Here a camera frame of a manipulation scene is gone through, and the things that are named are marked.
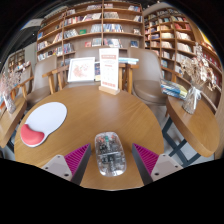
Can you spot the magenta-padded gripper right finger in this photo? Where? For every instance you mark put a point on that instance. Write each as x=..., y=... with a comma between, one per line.
x=148, y=160

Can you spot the stack of colourful books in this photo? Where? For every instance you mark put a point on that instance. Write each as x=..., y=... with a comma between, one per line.
x=173, y=89

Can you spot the transparent computer mouse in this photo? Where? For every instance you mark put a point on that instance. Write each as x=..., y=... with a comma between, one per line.
x=110, y=153

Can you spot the thin blue books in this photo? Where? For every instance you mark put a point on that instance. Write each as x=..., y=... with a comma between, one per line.
x=128, y=60

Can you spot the round wooden side table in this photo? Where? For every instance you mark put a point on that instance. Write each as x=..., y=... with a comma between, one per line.
x=10, y=123
x=191, y=130

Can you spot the white sign in wooden stand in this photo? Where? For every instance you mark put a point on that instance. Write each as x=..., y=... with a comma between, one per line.
x=109, y=68

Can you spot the small distant bookshelf unit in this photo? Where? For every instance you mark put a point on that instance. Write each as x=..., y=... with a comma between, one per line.
x=16, y=60

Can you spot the white mouse pad red rest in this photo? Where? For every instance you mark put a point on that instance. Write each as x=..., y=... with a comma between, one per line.
x=46, y=118

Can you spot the glass vase with dried flowers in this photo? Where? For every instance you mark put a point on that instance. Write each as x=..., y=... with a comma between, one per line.
x=191, y=100
x=10, y=100

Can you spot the white hanging ceiling sign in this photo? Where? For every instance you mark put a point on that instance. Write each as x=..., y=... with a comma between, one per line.
x=33, y=23

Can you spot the wide wooden bookshelf unit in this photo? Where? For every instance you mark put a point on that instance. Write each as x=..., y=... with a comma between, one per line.
x=90, y=26

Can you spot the brown wooden armchair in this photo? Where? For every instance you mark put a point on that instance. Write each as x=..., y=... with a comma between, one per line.
x=148, y=83
x=41, y=80
x=86, y=52

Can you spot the dark cover book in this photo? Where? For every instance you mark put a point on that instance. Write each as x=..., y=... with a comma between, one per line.
x=97, y=71

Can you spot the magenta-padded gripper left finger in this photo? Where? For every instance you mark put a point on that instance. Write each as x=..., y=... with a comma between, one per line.
x=74, y=160

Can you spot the curved wooden bookshelf unit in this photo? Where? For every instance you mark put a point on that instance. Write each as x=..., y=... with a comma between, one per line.
x=180, y=40

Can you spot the white framed picture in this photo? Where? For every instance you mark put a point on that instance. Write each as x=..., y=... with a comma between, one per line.
x=81, y=69

